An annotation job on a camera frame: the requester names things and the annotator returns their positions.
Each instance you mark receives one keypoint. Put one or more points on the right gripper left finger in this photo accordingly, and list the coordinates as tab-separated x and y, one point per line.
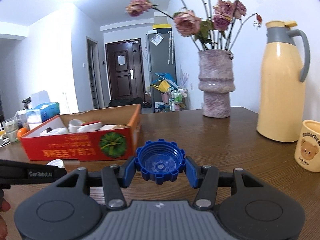
114	178

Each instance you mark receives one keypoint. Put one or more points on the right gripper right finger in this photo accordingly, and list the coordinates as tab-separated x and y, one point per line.
204	178

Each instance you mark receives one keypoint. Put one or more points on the blue bottle cap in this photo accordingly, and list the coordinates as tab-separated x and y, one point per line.
160	161

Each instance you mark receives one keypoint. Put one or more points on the beige cube gadget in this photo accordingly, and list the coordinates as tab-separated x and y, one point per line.
108	127

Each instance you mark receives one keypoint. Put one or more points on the white pill bottle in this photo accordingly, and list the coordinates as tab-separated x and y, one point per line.
57	131

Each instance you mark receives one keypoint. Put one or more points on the red white lint brush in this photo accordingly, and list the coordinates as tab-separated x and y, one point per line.
89	127

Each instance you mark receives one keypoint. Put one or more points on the white tape roll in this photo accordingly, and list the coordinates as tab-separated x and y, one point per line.
74	125

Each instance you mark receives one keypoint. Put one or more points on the person's hand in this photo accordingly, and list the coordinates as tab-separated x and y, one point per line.
5	206

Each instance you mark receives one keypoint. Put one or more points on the orange fruit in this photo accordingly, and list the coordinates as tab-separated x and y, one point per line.
22	131

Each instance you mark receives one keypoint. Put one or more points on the red cardboard pumpkin box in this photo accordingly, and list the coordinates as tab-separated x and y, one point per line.
118	143

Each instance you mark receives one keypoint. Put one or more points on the clear drinking glass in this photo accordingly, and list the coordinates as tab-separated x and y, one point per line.
11	128

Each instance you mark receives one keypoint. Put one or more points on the small white bottle cap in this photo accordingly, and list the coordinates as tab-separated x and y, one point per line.
57	162

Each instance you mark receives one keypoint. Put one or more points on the clear food container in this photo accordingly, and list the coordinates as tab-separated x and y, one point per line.
21	117

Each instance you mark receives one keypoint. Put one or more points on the blue tissue pack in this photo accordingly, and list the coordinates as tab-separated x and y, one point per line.
40	108

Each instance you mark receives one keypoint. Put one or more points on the black bag on floor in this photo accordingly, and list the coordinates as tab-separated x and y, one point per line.
124	102

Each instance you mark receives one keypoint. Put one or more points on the yellow thermos jug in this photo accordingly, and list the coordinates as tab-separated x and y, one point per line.
284	68

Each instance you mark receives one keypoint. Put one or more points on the pink stone vase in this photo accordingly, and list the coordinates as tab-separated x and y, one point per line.
216	80

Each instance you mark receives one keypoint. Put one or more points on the yellow bear mug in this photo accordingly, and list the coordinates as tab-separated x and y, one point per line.
307	148

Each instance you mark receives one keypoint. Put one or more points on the dark brown door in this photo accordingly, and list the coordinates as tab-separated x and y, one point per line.
125	69

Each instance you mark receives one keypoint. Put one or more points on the grey refrigerator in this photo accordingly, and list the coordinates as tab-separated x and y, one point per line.
161	57

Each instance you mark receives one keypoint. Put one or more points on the yellow box on refrigerator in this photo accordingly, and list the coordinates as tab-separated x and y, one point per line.
161	26

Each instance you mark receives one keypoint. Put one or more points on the wire storage rack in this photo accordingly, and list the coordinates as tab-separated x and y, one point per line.
177	99

